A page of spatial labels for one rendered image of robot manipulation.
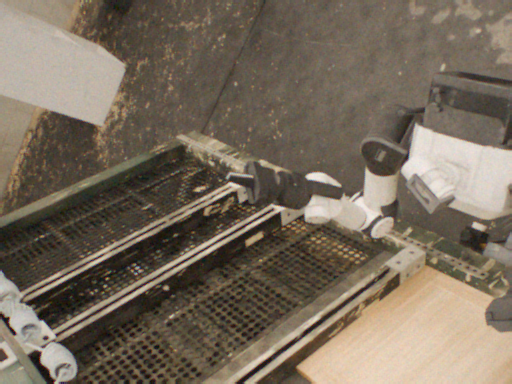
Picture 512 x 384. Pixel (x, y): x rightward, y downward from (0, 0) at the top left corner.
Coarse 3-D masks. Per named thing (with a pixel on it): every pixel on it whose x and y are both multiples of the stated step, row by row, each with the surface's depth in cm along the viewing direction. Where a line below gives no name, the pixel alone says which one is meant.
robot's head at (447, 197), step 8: (416, 176) 117; (408, 184) 119; (424, 184) 116; (416, 192) 118; (432, 192) 116; (448, 192) 116; (424, 200) 117; (432, 200) 115; (440, 200) 115; (448, 200) 116; (432, 208) 116; (440, 208) 118
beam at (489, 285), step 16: (208, 144) 260; (224, 144) 258; (208, 160) 253; (224, 160) 244; (240, 160) 242; (256, 160) 240; (336, 224) 201; (400, 224) 189; (368, 240) 191; (384, 240) 185; (432, 240) 179; (448, 240) 178; (480, 256) 170; (448, 272) 169; (464, 272) 165; (496, 272) 163; (480, 288) 162; (496, 288) 158
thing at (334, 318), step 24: (384, 264) 169; (408, 264) 168; (360, 288) 162; (384, 288) 163; (336, 312) 157; (360, 312) 159; (288, 336) 150; (312, 336) 149; (264, 360) 144; (288, 360) 145
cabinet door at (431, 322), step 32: (416, 288) 166; (448, 288) 165; (384, 320) 158; (416, 320) 156; (448, 320) 155; (480, 320) 153; (320, 352) 151; (352, 352) 150; (384, 352) 148; (416, 352) 147; (448, 352) 146; (480, 352) 144
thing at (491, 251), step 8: (480, 224) 180; (464, 232) 178; (472, 232) 178; (480, 232) 179; (464, 240) 178; (472, 240) 179; (480, 240) 180; (488, 240) 186; (504, 240) 185; (480, 248) 182; (488, 248) 177; (496, 248) 176; (504, 248) 174; (488, 256) 177; (496, 256) 175; (504, 256) 174; (504, 264) 173
